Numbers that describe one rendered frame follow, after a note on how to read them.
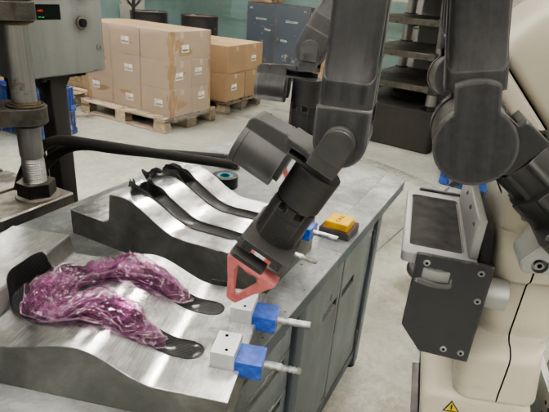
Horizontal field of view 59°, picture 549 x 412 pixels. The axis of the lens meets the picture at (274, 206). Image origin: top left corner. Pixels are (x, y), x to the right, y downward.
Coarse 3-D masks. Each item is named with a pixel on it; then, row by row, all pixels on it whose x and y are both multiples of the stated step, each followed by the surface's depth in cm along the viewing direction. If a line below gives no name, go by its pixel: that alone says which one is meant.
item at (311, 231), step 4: (312, 224) 103; (316, 224) 104; (308, 228) 101; (312, 228) 102; (316, 228) 104; (308, 232) 101; (312, 232) 102; (316, 232) 102; (320, 232) 102; (324, 232) 102; (304, 236) 102; (308, 236) 101; (312, 236) 103; (320, 236) 102; (324, 236) 101; (328, 236) 101; (332, 236) 101; (336, 236) 101; (308, 240) 102; (336, 240) 100
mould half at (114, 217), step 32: (128, 192) 104; (192, 192) 112; (224, 192) 118; (96, 224) 108; (128, 224) 103; (160, 224) 100; (224, 224) 104; (160, 256) 102; (192, 256) 97; (224, 256) 93
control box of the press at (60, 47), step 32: (32, 0) 129; (64, 0) 138; (96, 0) 147; (0, 32) 131; (32, 32) 131; (64, 32) 140; (96, 32) 150; (0, 64) 136; (64, 64) 143; (96, 64) 153; (64, 96) 152; (64, 128) 155; (64, 160) 158
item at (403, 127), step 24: (408, 0) 536; (432, 0) 540; (408, 24) 439; (432, 24) 428; (384, 48) 459; (408, 48) 473; (432, 48) 492; (384, 72) 515; (408, 72) 528; (384, 96) 504; (408, 96) 498; (432, 96) 449; (384, 120) 478; (408, 120) 463; (384, 144) 486; (408, 144) 470
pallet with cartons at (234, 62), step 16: (224, 48) 520; (240, 48) 540; (256, 48) 572; (224, 64) 526; (240, 64) 549; (256, 64) 581; (224, 80) 533; (240, 80) 558; (224, 96) 540; (240, 96) 568; (224, 112) 547
